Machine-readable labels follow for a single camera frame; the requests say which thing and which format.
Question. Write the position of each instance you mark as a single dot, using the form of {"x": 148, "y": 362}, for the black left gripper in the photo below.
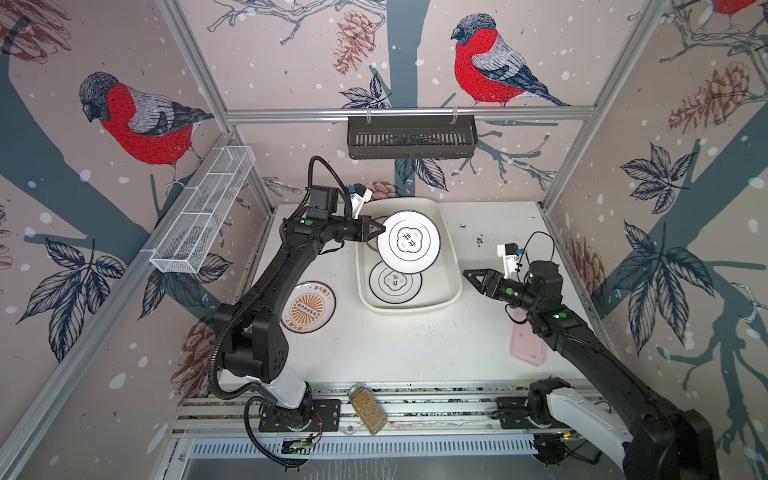
{"x": 362, "y": 224}

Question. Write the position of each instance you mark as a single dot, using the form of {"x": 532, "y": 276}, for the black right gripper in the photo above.
{"x": 493, "y": 282}

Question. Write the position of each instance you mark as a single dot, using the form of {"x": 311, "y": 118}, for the white black-line plate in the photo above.
{"x": 393, "y": 287}

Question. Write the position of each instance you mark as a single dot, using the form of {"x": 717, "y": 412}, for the orange sunburst plate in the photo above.
{"x": 376, "y": 228}
{"x": 310, "y": 306}

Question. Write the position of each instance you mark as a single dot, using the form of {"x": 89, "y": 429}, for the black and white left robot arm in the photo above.
{"x": 251, "y": 351}

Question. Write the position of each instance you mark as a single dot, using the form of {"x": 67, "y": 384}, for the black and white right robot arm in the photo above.
{"x": 643, "y": 433}

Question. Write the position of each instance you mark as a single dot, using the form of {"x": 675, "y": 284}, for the white plastic bin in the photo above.
{"x": 442, "y": 284}

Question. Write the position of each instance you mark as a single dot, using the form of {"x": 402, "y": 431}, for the glass jar of grains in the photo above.
{"x": 369, "y": 411}

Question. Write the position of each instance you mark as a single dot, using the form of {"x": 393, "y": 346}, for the small circuit board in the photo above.
{"x": 296, "y": 447}

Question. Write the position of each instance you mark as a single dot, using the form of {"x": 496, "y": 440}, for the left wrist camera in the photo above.
{"x": 359, "y": 194}

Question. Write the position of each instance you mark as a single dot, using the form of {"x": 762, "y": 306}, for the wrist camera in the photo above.
{"x": 511, "y": 256}
{"x": 359, "y": 194}

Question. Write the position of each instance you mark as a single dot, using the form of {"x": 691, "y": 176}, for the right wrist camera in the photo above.
{"x": 511, "y": 256}

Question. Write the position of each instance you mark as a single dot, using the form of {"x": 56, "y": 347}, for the black hanging wire basket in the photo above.
{"x": 412, "y": 137}

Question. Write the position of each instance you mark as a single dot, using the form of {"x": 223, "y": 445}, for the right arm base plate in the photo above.
{"x": 517, "y": 413}

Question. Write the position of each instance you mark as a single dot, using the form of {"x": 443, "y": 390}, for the white mesh wall shelf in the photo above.
{"x": 191, "y": 235}

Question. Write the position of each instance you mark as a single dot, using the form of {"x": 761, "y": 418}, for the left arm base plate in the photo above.
{"x": 322, "y": 415}

